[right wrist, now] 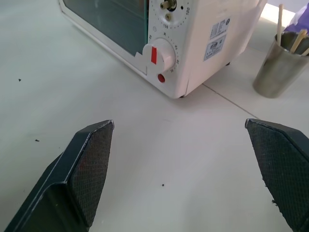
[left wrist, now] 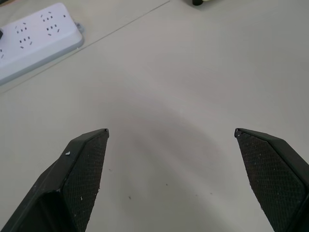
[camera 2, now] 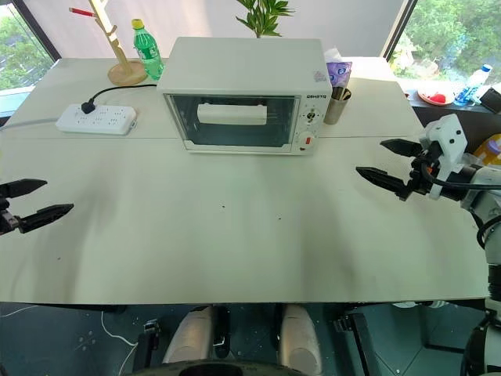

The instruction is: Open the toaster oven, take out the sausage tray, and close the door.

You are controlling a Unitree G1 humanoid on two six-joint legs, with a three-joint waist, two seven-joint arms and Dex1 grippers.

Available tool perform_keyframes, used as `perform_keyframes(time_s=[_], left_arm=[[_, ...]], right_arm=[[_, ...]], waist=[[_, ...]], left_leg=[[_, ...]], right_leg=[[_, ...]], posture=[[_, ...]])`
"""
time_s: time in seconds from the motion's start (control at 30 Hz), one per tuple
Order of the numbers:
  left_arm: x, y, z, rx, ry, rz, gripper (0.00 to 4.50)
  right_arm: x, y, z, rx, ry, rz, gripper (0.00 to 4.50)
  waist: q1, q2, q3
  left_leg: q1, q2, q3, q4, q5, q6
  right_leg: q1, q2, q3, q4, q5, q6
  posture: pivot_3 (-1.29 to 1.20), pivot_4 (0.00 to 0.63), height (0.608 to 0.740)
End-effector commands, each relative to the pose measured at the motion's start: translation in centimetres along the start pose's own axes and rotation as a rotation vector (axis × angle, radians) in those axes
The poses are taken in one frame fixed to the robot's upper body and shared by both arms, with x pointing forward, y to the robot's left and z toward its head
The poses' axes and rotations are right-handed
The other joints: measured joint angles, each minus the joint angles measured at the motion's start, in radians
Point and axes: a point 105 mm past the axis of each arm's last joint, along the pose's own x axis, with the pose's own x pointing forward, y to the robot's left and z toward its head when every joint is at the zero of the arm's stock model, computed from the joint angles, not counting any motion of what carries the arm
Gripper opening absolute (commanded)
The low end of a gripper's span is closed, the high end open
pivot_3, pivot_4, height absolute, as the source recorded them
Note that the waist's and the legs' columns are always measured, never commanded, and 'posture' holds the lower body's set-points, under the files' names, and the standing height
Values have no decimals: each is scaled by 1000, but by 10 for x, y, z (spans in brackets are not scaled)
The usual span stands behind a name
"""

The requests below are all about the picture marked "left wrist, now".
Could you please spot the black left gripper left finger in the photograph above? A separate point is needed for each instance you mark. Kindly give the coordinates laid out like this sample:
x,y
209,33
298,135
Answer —
x,y
72,183

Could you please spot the white power strip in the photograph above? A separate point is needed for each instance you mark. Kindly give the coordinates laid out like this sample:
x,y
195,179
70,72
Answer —
x,y
33,41

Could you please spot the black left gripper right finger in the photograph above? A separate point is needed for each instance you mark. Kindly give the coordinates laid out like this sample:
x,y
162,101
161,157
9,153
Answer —
x,y
275,178

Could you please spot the dark object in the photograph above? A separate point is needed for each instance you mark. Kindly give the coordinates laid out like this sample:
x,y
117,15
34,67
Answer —
x,y
197,2

